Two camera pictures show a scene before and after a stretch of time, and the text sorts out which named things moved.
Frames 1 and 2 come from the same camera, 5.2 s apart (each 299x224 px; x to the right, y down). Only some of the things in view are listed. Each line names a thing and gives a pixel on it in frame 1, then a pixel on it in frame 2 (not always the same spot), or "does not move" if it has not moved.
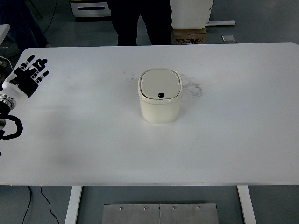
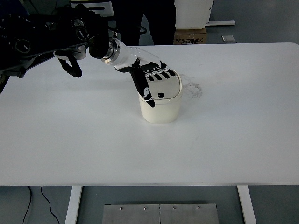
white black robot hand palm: [22, 82] -> [147, 62]
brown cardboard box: [189, 36] does not move
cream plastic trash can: [160, 93] does not move
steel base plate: [160, 213] does not move
